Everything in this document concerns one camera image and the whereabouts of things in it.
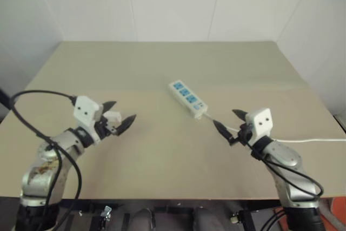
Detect orange object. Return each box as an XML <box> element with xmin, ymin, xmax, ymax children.
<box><xmin>328</xmin><ymin>197</ymin><xmax>346</xmax><ymax>231</ymax></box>

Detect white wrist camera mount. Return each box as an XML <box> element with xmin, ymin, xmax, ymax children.
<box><xmin>244</xmin><ymin>108</ymin><xmax>272</xmax><ymax>146</ymax></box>
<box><xmin>73</xmin><ymin>95</ymin><xmax>104</xmax><ymax>142</ymax></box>

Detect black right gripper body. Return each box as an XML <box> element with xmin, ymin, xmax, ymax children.
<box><xmin>230</xmin><ymin>122</ymin><xmax>254</xmax><ymax>146</ymax></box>

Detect black table frame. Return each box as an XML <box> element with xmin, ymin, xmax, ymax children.
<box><xmin>58</xmin><ymin>199</ymin><xmax>283</xmax><ymax>231</ymax></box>

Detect white power strip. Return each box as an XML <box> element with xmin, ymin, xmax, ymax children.
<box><xmin>168</xmin><ymin>80</ymin><xmax>208</xmax><ymax>120</ymax></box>

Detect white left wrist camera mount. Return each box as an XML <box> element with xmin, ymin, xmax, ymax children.
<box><xmin>73</xmin><ymin>95</ymin><xmax>104</xmax><ymax>142</ymax></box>

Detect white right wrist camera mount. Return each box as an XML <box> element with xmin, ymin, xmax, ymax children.
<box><xmin>244</xmin><ymin>108</ymin><xmax>272</xmax><ymax>146</ymax></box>

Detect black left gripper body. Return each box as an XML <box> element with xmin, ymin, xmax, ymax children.
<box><xmin>93</xmin><ymin>117</ymin><xmax>120</xmax><ymax>141</ymax></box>

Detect white plug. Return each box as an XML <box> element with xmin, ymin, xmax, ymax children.
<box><xmin>103</xmin><ymin>110</ymin><xmax>122</xmax><ymax>124</ymax></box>

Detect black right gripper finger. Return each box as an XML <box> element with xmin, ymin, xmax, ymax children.
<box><xmin>212</xmin><ymin>119</ymin><xmax>234</xmax><ymax>146</ymax></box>
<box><xmin>232</xmin><ymin>109</ymin><xmax>248</xmax><ymax>121</ymax></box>

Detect metal clamp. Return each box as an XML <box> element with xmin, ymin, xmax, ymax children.
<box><xmin>99</xmin><ymin>206</ymin><xmax>113</xmax><ymax>220</ymax></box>

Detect white power cable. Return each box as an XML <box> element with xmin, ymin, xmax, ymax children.
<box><xmin>202</xmin><ymin>113</ymin><xmax>346</xmax><ymax>144</ymax></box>

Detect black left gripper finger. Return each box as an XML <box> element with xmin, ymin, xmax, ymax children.
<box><xmin>114</xmin><ymin>114</ymin><xmax>137</xmax><ymax>136</ymax></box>
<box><xmin>102</xmin><ymin>101</ymin><xmax>117</xmax><ymax>113</ymax></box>

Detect dark grey rounded shape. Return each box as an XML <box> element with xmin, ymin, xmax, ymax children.
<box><xmin>129</xmin><ymin>208</ymin><xmax>157</xmax><ymax>231</ymax></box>

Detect dark object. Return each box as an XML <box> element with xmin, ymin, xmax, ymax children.
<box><xmin>0</xmin><ymin>87</ymin><xmax>13</xmax><ymax>124</ymax></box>

